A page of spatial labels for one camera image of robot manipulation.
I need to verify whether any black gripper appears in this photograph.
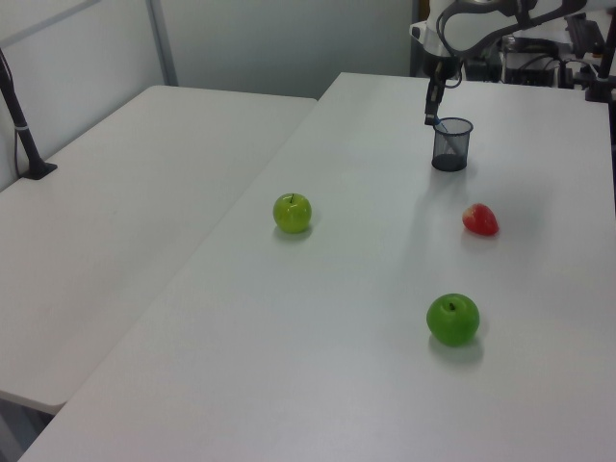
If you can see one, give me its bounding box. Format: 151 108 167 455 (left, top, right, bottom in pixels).
423 56 459 128

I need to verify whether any blue marker pen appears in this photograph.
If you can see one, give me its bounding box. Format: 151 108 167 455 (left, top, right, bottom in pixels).
433 116 462 156

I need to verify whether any black mesh pen cup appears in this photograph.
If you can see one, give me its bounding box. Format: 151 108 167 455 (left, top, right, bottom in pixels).
430 116 475 171

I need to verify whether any black background equipment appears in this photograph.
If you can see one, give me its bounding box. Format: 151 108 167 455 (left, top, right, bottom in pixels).
500 34 581 90

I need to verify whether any red strawberry toy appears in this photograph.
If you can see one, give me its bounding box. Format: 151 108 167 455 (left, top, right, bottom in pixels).
461 202 501 238

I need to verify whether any yellow-green apple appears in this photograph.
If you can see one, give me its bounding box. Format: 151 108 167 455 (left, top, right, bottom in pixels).
272 192 313 235

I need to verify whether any dark green apple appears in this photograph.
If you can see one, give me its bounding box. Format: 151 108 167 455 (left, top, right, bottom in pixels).
425 293 481 347

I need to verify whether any black pole with base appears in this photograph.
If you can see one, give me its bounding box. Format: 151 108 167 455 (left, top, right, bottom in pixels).
0 47 59 181

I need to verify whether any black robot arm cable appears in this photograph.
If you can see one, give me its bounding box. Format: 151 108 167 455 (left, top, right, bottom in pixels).
443 60 464 91

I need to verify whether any black camera stand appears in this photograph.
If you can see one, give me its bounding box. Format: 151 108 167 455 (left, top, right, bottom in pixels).
583 26 616 103

